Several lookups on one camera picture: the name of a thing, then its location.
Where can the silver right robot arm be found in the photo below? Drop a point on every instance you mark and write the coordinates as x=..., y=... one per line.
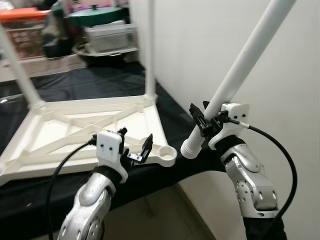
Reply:
x=250, y=180

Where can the white plastic table top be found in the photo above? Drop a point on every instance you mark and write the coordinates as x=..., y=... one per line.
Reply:
x=50, y=130

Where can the black table cloth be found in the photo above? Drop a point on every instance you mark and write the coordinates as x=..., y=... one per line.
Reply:
x=75, y=82

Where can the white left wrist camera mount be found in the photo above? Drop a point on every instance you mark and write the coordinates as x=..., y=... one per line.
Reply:
x=109, y=147

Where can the dark green round lid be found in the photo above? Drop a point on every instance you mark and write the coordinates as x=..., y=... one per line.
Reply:
x=95, y=15

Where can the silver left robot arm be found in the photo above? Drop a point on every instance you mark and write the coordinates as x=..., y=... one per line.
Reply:
x=90, y=200

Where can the clear tape strip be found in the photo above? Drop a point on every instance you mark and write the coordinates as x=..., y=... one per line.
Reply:
x=10, y=99

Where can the dark glossy bag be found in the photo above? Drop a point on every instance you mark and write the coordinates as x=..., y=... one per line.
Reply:
x=57, y=30

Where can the white plastic table leg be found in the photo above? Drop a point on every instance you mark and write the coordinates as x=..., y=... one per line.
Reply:
x=248, y=55
x=150, y=50
x=21, y=70

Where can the beige speckled low platform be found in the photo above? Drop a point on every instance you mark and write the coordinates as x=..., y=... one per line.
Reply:
x=40, y=67

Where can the clear plastic storage box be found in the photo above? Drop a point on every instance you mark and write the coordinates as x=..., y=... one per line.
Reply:
x=110, y=37

